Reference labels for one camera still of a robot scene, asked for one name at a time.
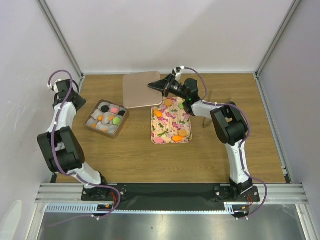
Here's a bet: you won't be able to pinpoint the grey slotted cable duct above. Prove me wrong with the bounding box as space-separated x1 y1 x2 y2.
46 202 249 216

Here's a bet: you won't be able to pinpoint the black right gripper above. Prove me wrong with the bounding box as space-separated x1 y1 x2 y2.
148 74 189 101

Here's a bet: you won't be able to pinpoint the pink tin lid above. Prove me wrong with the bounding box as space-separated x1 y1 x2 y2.
122 71 163 109

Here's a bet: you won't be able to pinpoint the black sandwich cookie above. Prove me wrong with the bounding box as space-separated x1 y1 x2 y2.
100 105 110 113
117 110 126 117

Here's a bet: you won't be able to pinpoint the metal tongs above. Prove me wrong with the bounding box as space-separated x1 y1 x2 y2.
199 90 229 129

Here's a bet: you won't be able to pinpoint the brown chip cookie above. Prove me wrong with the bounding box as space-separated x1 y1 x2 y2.
108 115 115 121

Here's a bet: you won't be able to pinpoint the pink oval cookie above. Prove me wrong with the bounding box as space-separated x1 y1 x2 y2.
110 107 119 115

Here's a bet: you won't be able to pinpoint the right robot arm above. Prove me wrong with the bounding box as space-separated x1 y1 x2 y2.
159 74 253 201

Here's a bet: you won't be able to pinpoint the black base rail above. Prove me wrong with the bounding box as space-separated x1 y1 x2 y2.
82 182 261 211

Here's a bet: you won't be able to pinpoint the floral serving tray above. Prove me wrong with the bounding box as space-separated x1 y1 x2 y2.
151 96 193 144

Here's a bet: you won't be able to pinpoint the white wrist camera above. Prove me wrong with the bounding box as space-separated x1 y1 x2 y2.
172 65 185 81
47 83 57 92

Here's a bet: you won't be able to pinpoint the orange swirl cookie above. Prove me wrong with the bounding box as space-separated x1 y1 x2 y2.
97 115 104 122
153 109 162 118

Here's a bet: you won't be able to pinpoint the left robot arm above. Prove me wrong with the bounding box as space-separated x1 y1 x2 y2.
37 79 117 202

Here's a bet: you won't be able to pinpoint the pink round cookie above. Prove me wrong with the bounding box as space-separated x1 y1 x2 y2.
153 137 164 144

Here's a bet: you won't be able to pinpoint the gold cookie tin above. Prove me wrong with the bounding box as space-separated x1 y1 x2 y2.
84 99 130 139

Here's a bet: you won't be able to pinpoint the green round cookie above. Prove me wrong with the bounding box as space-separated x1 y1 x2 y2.
178 102 184 110
112 117 122 126

